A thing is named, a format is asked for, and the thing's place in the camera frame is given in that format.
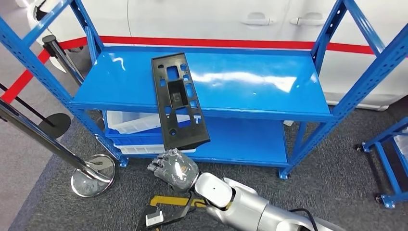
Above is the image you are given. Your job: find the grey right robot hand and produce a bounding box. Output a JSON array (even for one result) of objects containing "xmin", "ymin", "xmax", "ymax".
[{"xmin": 147, "ymin": 148, "xmax": 200, "ymax": 193}]

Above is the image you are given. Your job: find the black plastic plate frame part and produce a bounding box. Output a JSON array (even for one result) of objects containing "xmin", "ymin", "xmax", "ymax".
[{"xmin": 151, "ymin": 52, "xmax": 211, "ymax": 151}]

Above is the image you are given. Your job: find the blue metal shelf rack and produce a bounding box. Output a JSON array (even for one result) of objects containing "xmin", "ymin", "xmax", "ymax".
[{"xmin": 0, "ymin": 0, "xmax": 408, "ymax": 181}]

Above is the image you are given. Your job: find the yellow floor tape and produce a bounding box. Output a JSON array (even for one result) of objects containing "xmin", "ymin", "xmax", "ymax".
[{"xmin": 150, "ymin": 195, "xmax": 233, "ymax": 209}]

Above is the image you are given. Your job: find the translucent white plastic bin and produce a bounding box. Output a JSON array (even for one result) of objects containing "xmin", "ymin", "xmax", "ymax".
[{"xmin": 106, "ymin": 110, "xmax": 192, "ymax": 135}]

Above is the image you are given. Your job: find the red barrier belt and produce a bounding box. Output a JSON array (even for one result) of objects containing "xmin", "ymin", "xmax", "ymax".
[
  {"xmin": 59, "ymin": 36, "xmax": 375, "ymax": 55},
  {"xmin": 0, "ymin": 49, "xmax": 51, "ymax": 104}
]

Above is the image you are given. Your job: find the white car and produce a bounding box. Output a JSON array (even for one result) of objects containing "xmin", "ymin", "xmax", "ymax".
[{"xmin": 14, "ymin": 0, "xmax": 408, "ymax": 112}]

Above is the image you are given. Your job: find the small blue wheeled rack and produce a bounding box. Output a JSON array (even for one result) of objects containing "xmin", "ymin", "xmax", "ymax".
[{"xmin": 355, "ymin": 116, "xmax": 408, "ymax": 209}]

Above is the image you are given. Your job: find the chrome stanchion post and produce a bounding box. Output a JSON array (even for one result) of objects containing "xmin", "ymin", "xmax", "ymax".
[
  {"xmin": 0, "ymin": 99, "xmax": 116, "ymax": 198},
  {"xmin": 42, "ymin": 34, "xmax": 85, "ymax": 87}
]

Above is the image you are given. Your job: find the black stanchion post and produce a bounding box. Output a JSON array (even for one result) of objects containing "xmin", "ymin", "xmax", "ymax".
[{"xmin": 0, "ymin": 83, "xmax": 71, "ymax": 139}]

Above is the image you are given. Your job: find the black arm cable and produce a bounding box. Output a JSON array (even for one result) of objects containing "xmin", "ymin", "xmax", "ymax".
[{"xmin": 288, "ymin": 207, "xmax": 319, "ymax": 231}]

